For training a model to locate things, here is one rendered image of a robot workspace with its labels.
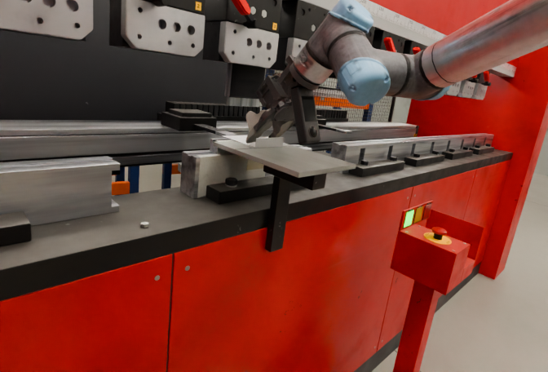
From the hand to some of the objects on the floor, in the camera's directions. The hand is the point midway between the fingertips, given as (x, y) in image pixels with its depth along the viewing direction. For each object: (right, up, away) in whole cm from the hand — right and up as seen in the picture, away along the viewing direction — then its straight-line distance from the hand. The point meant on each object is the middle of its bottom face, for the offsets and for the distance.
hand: (261, 141), depth 83 cm
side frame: (+134, -72, +197) cm, 249 cm away
